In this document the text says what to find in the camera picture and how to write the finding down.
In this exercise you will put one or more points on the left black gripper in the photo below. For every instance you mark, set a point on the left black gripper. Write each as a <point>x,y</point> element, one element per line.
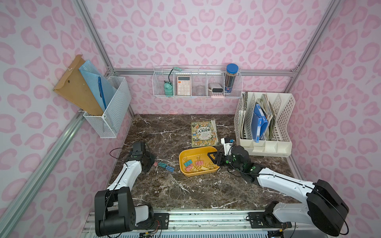
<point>149,162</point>

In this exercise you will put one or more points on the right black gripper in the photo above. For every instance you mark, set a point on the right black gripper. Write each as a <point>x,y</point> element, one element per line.
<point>219,158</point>

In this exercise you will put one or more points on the teal binder clip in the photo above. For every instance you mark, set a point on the teal binder clip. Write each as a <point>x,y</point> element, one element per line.
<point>163,165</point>

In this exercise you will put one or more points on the blue binder clip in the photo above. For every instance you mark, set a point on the blue binder clip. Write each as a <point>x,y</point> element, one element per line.
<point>169,168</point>

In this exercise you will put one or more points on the yellow plastic storage tray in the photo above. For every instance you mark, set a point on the yellow plastic storage tray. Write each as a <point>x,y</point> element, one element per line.
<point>197,161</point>

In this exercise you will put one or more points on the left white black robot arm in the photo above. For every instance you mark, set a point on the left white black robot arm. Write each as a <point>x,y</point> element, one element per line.
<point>115,212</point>

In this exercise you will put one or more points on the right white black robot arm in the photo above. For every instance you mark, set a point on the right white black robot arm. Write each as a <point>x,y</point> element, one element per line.
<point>318,203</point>

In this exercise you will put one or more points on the blue file folder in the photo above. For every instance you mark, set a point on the blue file folder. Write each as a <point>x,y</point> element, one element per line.
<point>259,123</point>

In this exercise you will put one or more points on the illustrated children's history book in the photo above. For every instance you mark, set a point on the illustrated children's history book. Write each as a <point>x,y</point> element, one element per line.
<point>204,134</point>

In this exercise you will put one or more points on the white plastic file organizer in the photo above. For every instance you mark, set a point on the white plastic file organizer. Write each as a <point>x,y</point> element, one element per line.
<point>280,145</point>

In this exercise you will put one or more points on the papers in file organizer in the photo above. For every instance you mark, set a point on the papers in file organizer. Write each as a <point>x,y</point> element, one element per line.
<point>245,113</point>

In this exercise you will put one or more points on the green mini desk fan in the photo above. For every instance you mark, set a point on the green mini desk fan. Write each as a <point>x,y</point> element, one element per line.
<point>168,85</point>

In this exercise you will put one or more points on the clear glass cup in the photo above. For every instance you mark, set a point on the clear glass cup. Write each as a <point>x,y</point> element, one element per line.
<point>200,91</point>

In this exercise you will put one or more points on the blue pen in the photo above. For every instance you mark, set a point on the blue pen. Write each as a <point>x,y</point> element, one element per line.
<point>101,92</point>

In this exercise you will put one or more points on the white desk calculator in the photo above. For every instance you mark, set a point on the white desk calculator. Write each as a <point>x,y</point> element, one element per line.
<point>183,85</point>

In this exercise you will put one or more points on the blue lid pencil tube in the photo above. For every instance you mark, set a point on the blue lid pencil tube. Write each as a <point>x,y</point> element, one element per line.
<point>230,75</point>

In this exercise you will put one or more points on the light blue document folder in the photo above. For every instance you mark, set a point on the light blue document folder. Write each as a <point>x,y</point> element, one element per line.
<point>90,75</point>

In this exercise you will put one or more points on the brown kraft envelope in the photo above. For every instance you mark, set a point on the brown kraft envelope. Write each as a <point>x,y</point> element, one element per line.
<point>73,87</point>

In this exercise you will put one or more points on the white mesh wall basket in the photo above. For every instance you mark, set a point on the white mesh wall basket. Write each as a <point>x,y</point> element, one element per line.
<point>109,124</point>

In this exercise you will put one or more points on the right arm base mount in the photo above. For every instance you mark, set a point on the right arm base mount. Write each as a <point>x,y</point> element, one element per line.
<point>266,219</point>

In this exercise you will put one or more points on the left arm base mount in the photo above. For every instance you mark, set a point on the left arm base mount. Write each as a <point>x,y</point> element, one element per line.
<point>147,219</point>

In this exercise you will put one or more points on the white wire wall shelf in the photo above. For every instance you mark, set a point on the white wire wall shelf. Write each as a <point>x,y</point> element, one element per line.
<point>200,76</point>

